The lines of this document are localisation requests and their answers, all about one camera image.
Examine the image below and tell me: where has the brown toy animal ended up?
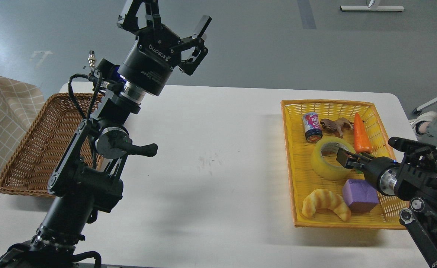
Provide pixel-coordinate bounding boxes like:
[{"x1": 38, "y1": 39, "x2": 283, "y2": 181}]
[{"x1": 319, "y1": 117, "x2": 354, "y2": 138}]

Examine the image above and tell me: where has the white floor stand base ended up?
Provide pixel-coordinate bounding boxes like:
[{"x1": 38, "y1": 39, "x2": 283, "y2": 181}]
[{"x1": 339, "y1": 6, "x2": 405, "y2": 12}]

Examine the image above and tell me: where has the beige checkered cloth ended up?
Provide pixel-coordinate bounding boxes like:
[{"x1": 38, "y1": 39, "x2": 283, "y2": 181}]
[{"x1": 0, "y1": 72, "x2": 46, "y2": 226}]

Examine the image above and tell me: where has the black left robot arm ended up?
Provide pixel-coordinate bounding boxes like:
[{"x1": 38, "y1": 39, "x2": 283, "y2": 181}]
[{"x1": 0, "y1": 0, "x2": 212, "y2": 268}]

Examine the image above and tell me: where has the orange toy carrot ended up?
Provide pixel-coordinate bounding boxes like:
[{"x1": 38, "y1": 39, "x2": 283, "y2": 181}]
[{"x1": 354, "y1": 113, "x2": 373, "y2": 154}]

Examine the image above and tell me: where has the purple foam block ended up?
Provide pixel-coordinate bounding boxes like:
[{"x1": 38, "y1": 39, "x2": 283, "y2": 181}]
[{"x1": 342, "y1": 179, "x2": 379, "y2": 213}]

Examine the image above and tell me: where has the yellow tape roll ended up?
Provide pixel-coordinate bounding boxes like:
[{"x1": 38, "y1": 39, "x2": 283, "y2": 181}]
[{"x1": 310, "y1": 136, "x2": 356, "y2": 181}]

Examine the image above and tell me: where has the toy croissant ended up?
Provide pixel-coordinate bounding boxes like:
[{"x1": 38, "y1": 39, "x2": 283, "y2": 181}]
[{"x1": 302, "y1": 188, "x2": 351, "y2": 222}]

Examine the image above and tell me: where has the brown wicker basket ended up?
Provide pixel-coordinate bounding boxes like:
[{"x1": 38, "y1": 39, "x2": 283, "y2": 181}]
[{"x1": 0, "y1": 92, "x2": 105, "y2": 197}]

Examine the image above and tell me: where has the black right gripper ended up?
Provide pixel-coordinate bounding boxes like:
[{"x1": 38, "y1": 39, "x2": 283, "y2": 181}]
[{"x1": 336, "y1": 148, "x2": 395, "y2": 188}]

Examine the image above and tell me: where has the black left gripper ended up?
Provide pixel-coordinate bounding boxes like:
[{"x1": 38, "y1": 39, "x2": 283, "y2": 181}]
[{"x1": 117, "y1": 0, "x2": 212, "y2": 96}]

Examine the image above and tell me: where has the person's shoe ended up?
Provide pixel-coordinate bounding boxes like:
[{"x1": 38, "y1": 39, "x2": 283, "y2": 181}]
[{"x1": 408, "y1": 111, "x2": 437, "y2": 136}]

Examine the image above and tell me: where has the small drink can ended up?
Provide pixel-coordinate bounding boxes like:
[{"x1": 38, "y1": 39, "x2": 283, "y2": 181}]
[{"x1": 302, "y1": 112, "x2": 323, "y2": 143}]

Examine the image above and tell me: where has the yellow woven basket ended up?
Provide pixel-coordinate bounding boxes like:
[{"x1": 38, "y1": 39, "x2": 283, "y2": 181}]
[{"x1": 281, "y1": 99, "x2": 408, "y2": 230}]

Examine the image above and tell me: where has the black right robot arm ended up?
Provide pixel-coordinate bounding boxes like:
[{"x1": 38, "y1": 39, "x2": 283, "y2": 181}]
[{"x1": 336, "y1": 137, "x2": 437, "y2": 268}]

